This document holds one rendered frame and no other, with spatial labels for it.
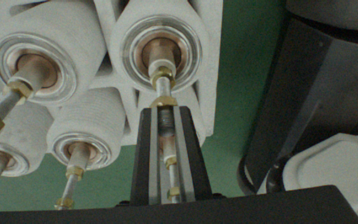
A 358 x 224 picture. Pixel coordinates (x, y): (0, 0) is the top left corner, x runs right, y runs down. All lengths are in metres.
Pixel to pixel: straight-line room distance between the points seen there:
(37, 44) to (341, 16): 0.37
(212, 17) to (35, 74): 0.19
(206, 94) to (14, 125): 0.27
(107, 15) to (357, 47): 0.33
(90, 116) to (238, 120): 0.47
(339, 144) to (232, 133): 0.36
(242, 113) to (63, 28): 0.51
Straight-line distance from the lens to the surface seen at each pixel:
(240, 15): 0.47
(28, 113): 0.34
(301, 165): 0.31
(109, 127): 0.26
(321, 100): 0.40
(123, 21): 0.18
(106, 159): 0.28
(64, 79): 0.21
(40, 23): 0.20
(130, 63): 0.19
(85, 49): 0.21
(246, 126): 0.65
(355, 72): 0.37
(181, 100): 0.25
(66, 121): 0.26
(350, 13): 0.36
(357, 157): 0.37
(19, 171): 0.36
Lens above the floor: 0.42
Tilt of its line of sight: 50 degrees down
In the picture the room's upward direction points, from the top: 171 degrees clockwise
